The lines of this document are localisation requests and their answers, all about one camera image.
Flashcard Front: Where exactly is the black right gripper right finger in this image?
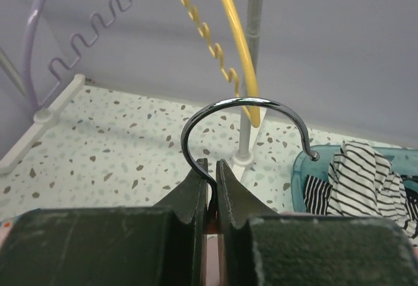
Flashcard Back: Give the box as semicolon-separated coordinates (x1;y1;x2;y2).
216;160;417;285

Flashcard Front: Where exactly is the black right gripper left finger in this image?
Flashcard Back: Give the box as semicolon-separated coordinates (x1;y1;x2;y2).
1;171;207;285

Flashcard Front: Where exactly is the pink tank top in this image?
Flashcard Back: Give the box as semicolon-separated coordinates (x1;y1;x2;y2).
0;210;418;286

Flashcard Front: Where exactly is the pink plastic hanger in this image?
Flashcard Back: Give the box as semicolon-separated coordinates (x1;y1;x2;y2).
180;97;321;286

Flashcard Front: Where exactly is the yellow plastic hanger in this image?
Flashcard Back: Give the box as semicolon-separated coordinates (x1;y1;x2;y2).
165;0;261;127

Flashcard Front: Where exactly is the grey white hanger rack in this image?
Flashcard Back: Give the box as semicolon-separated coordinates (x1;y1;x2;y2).
0;0;268;185

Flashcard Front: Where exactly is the purple plastic hanger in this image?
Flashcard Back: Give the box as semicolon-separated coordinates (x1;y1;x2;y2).
22;0;136;112

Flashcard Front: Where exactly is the black white striped garment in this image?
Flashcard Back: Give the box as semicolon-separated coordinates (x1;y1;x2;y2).
303;142;417;247

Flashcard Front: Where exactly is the teal plastic basket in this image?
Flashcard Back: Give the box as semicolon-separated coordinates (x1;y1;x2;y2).
291;145;417;212

